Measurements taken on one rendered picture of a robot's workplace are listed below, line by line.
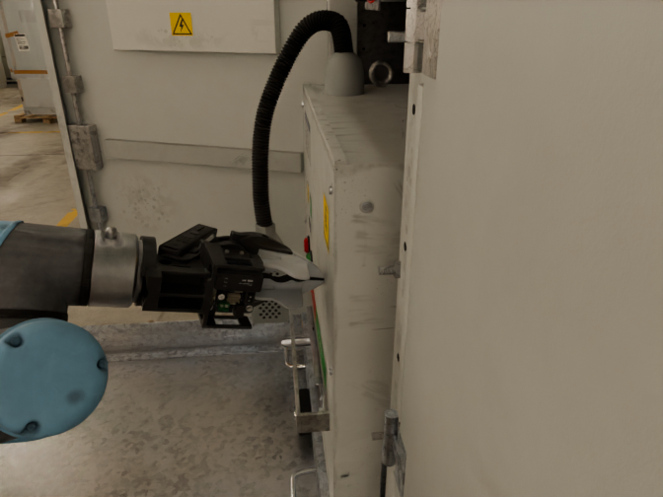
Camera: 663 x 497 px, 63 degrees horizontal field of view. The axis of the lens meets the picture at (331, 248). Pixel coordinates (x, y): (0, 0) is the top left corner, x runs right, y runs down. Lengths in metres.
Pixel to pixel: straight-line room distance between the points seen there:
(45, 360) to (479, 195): 0.28
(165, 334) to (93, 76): 0.57
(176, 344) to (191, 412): 0.21
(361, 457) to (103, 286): 0.35
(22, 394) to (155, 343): 0.84
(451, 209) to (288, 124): 0.87
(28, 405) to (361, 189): 0.30
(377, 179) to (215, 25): 0.69
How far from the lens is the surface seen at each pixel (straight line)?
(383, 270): 0.47
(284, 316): 1.05
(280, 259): 0.61
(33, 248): 0.54
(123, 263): 0.54
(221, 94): 1.16
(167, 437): 1.01
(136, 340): 1.22
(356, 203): 0.50
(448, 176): 0.27
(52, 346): 0.39
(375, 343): 0.57
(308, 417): 0.68
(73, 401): 0.39
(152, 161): 1.28
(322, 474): 0.81
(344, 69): 0.84
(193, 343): 1.20
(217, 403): 1.05
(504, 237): 0.21
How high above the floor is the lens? 1.52
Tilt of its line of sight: 25 degrees down
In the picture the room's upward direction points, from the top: straight up
